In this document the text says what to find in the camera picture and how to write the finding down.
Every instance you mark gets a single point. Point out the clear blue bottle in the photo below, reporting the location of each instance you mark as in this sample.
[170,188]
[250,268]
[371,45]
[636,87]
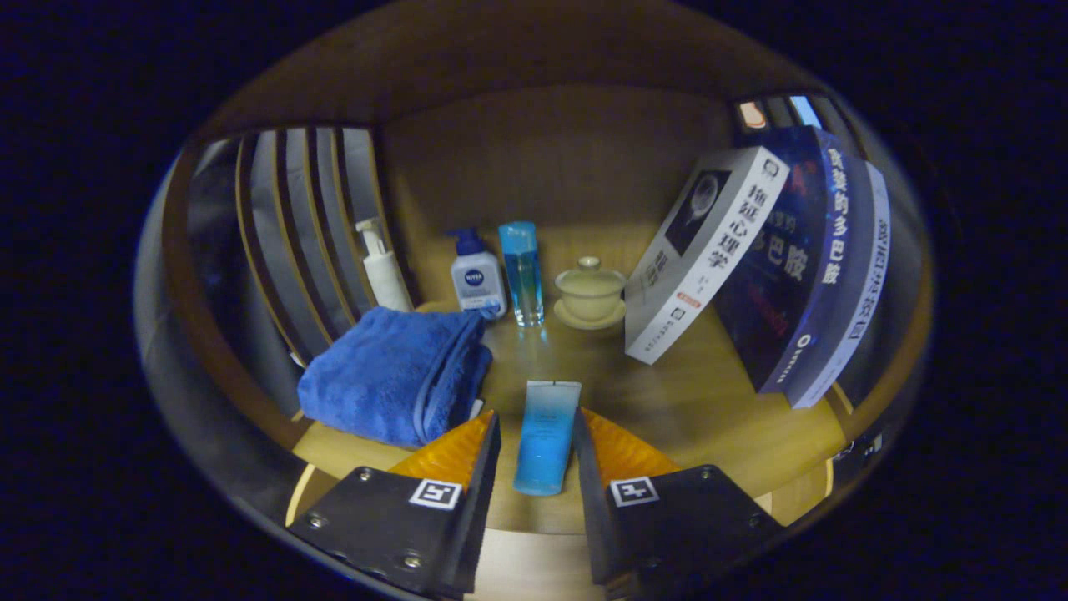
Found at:
[523,275]

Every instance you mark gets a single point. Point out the wooden countertop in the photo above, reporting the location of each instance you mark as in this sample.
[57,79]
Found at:
[667,401]

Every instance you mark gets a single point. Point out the white bottle with blue cap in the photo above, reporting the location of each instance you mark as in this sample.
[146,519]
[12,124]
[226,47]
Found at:
[476,280]

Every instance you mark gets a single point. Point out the wooden drawer with black knob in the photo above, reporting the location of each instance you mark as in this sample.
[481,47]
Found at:
[534,568]

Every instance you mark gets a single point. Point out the blue folded towel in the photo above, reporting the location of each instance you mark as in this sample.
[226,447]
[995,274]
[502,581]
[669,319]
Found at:
[384,376]

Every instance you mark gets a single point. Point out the beige lidded teacup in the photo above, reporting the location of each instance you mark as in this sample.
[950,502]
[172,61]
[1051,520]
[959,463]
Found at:
[590,292]

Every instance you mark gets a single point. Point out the white book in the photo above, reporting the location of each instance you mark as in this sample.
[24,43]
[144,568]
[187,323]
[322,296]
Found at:
[701,259]

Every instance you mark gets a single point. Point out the black backdrop cloth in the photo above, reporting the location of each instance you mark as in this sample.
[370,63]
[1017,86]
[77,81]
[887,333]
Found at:
[296,217]

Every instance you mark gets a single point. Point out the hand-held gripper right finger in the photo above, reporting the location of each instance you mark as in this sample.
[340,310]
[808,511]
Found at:
[594,517]

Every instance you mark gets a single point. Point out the dark blue book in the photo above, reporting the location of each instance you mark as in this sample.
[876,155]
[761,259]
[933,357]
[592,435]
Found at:
[776,275]

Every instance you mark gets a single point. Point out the white pump bottle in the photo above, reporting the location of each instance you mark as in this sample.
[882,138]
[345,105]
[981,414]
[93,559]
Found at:
[388,280]

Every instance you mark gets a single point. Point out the wooden cabinet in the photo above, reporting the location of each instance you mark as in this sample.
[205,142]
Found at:
[542,150]

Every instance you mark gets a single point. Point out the blue cosmetic tube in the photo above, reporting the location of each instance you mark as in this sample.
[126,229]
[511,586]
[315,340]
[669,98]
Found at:
[546,438]

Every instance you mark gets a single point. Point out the pale purple book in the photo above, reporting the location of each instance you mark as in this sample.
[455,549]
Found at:
[863,300]

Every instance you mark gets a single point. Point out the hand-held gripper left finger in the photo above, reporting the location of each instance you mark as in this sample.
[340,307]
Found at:
[477,517]

